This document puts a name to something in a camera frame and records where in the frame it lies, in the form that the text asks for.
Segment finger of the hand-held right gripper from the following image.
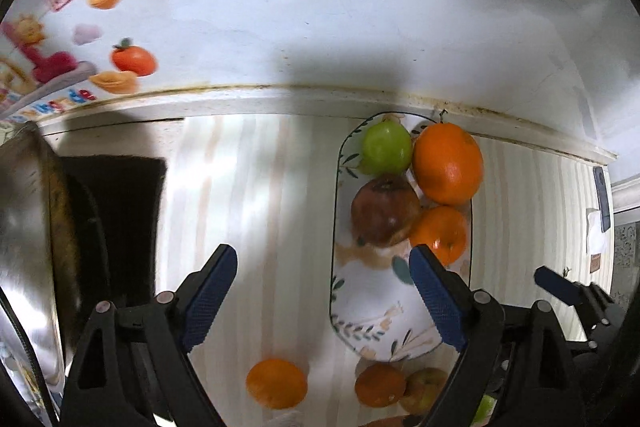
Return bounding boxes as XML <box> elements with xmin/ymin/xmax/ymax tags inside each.
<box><xmin>534</xmin><ymin>266</ymin><xmax>618</xmax><ymax>338</ymax></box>

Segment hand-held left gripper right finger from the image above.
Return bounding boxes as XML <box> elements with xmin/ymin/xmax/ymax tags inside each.
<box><xmin>409</xmin><ymin>244</ymin><xmax>586</xmax><ymax>427</ymax></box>

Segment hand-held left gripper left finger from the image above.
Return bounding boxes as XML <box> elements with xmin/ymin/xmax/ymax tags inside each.
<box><xmin>60</xmin><ymin>244</ymin><xmax>238</xmax><ymax>427</ymax></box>

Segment oval floral printed plate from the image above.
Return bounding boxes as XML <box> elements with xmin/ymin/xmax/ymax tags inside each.
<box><xmin>329</xmin><ymin>112</ymin><xmax>474</xmax><ymax>363</ymax></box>

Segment yellow red apple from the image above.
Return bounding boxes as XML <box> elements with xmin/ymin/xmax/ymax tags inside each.
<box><xmin>399</xmin><ymin>367</ymin><xmax>450</xmax><ymax>415</ymax></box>

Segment dark orange tangerine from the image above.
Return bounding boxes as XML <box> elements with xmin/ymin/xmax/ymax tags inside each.
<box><xmin>354</xmin><ymin>363</ymin><xmax>407</xmax><ymax>408</ymax></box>

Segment round orange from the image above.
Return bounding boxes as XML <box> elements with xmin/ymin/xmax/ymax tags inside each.
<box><xmin>245</xmin><ymin>358</ymin><xmax>308</xmax><ymax>410</ymax></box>

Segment white paper sheet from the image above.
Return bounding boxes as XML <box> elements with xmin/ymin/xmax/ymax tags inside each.
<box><xmin>585</xmin><ymin>208</ymin><xmax>616</xmax><ymax>256</ymax></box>

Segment small orange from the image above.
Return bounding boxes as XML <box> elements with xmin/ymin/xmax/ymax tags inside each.
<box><xmin>409</xmin><ymin>205</ymin><xmax>469</xmax><ymax>265</ymax></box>

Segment dark blue device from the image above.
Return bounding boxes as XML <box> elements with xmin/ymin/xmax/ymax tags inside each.
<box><xmin>593</xmin><ymin>165</ymin><xmax>612</xmax><ymax>232</ymax></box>

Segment dark red apple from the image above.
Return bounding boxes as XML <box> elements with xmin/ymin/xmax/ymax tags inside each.
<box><xmin>350</xmin><ymin>176</ymin><xmax>422</xmax><ymax>247</ymax></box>

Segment black box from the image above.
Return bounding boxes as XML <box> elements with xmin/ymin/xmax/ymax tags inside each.
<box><xmin>59</xmin><ymin>154</ymin><xmax>168</xmax><ymax>308</ymax></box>

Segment large orange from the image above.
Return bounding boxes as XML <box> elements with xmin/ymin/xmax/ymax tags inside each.
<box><xmin>412</xmin><ymin>122</ymin><xmax>485</xmax><ymax>206</ymax></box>

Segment green apple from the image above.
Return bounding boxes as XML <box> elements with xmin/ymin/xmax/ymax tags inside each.
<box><xmin>361</xmin><ymin>119</ymin><xmax>414</xmax><ymax>175</ymax></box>

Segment shiny metal pot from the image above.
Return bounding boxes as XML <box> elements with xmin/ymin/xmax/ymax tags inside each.
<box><xmin>0</xmin><ymin>127</ymin><xmax>85</xmax><ymax>383</ymax></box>

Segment fruit-print wall poster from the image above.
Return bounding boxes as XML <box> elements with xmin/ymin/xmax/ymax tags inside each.
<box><xmin>0</xmin><ymin>0</ymin><xmax>159</xmax><ymax>126</ymax></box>

